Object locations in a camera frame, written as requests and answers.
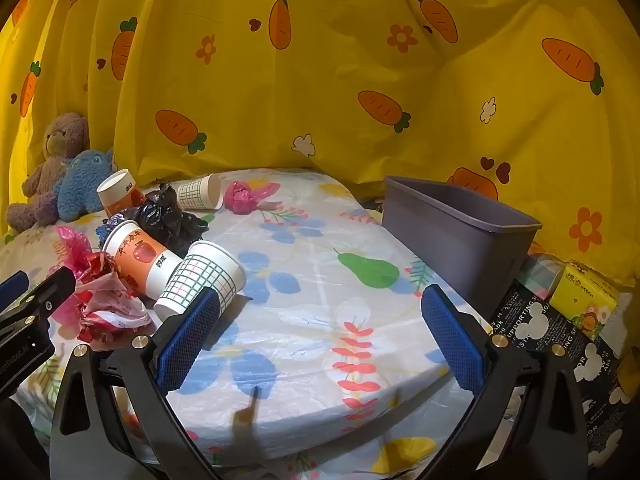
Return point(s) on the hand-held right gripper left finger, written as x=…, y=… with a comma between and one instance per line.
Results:
x=190, y=340

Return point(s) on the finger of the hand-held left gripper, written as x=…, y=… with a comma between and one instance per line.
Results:
x=50, y=295
x=12, y=290

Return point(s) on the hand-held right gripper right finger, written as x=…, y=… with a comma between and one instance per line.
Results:
x=452, y=345

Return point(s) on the red plastic bag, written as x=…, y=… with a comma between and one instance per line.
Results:
x=100, y=310

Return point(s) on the white grid paper cup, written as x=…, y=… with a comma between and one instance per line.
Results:
x=192, y=192
x=200, y=270

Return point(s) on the orange paper cup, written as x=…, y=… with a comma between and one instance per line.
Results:
x=145, y=260
x=117, y=195

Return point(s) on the grey plastic bin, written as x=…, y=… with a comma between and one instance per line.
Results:
x=450, y=240

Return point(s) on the black plastic bag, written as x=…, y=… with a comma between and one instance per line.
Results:
x=160, y=220

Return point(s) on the pink plastic bag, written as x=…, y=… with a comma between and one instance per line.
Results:
x=237, y=197

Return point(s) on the black printed bag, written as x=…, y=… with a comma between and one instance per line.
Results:
x=545, y=325

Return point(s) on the dark crumpled plastic bag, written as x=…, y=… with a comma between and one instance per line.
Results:
x=116, y=221

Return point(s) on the green patterned packet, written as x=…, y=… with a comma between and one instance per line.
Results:
x=542, y=275

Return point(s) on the blue plush toy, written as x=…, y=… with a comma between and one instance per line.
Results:
x=82, y=180

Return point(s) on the floral printed tablecloth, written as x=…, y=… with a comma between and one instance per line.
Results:
x=310, y=310

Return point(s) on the yellow tissue pack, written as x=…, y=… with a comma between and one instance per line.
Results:
x=580, y=295

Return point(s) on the brown teddy bear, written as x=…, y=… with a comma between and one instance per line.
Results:
x=55, y=135

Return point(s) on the yellow carrot print curtain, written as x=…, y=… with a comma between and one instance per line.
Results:
x=320, y=85

